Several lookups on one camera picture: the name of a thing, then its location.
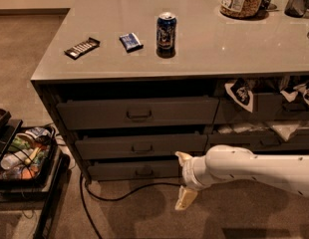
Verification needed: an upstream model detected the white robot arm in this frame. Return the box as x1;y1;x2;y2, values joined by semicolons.
175;144;309;210

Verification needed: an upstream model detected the white plastic bag in drawer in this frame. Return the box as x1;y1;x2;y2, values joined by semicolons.
216;120;309;141

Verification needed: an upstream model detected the grey counter cabinet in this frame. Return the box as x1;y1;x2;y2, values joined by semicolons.
32;0;309;180

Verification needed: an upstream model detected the blue drink can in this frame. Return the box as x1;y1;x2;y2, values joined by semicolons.
156;12;176;51

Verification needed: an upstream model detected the dark striped snack bar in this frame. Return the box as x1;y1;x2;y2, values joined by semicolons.
64;37;101;60

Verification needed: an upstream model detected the black bin of items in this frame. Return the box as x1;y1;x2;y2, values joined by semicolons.
0;125;57;188

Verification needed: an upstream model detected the dark glass container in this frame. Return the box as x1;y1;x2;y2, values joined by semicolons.
284;0;309;18

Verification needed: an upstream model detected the black cart frame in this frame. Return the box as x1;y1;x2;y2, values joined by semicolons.
0;109;70;239

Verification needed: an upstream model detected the grey drawer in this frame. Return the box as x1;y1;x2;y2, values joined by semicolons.
57;97;218;130
75;132;207;159
88;159;179;180
214;93;309;124
206;130;309;152

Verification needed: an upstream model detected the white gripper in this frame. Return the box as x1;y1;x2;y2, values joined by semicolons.
175;151;211;211

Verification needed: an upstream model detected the black white chip bag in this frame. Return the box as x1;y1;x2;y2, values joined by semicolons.
224;78;256;113

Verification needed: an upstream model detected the black floor cable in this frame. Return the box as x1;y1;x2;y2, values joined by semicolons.
78;171;187;239

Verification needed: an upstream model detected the blue snack packet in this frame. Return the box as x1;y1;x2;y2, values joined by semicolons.
119;33;144;53

